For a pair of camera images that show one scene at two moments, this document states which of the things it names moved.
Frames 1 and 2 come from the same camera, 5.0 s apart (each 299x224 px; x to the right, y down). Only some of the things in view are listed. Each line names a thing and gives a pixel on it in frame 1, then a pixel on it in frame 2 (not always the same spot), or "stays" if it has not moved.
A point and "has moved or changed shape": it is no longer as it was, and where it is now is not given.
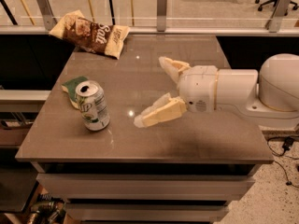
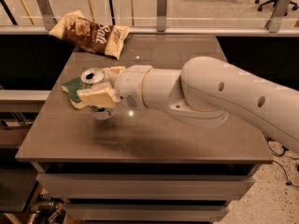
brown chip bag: (100, 38) stays
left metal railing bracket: (48, 15) stays
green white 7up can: (91, 97) has moved or changed shape
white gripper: (198, 88) -> (130, 86)
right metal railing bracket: (279, 11) stays
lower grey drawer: (145, 212) stays
